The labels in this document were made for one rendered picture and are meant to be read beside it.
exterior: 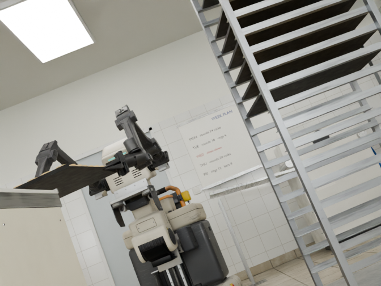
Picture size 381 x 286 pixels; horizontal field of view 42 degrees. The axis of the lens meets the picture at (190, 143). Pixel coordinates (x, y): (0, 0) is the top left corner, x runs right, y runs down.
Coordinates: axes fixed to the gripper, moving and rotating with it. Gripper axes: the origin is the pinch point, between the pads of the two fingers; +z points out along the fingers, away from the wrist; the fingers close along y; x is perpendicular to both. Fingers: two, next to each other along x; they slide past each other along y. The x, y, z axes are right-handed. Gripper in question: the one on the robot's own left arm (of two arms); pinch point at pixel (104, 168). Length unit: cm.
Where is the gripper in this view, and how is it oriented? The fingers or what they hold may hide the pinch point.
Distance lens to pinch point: 214.8
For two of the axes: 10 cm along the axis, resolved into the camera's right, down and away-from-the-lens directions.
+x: -4.9, 3.6, 7.9
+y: 3.9, 9.1, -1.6
